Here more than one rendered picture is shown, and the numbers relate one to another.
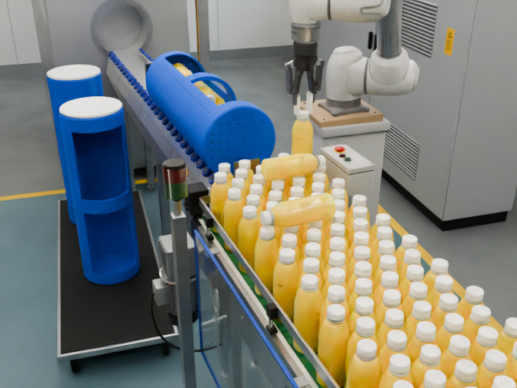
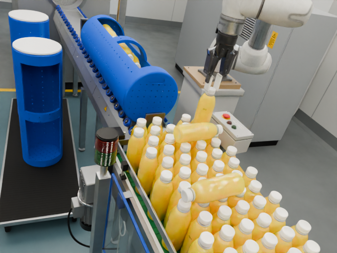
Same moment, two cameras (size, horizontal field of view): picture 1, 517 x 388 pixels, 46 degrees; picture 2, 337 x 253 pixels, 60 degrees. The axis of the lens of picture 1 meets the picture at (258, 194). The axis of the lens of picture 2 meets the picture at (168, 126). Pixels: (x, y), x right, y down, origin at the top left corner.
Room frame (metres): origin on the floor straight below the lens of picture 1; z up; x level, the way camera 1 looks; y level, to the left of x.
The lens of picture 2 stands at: (0.82, 0.19, 1.74)
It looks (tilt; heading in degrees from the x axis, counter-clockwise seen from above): 33 degrees down; 349
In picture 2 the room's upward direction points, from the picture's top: 13 degrees clockwise
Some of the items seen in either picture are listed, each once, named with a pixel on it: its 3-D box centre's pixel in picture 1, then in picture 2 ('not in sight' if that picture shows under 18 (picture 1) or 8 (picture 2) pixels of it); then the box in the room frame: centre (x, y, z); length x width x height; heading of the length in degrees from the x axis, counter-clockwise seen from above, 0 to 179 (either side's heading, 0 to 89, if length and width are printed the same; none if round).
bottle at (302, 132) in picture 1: (301, 143); (204, 111); (1.86, -0.14, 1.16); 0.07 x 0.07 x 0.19
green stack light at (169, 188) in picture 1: (175, 187); (105, 153); (1.49, 0.23, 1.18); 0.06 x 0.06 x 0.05
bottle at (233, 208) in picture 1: (235, 222); (147, 172); (1.64, 0.07, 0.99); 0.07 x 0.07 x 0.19
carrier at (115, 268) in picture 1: (102, 194); (40, 107); (2.63, 0.76, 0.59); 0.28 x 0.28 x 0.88
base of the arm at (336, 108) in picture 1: (341, 101); (213, 71); (2.64, -0.38, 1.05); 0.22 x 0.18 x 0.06; 19
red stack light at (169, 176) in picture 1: (175, 172); (107, 141); (1.49, 0.23, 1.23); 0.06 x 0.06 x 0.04
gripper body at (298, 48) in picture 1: (305, 55); (224, 44); (1.87, -0.14, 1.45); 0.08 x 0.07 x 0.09; 113
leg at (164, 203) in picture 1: (165, 213); (82, 121); (2.93, 0.52, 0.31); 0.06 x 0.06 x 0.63; 23
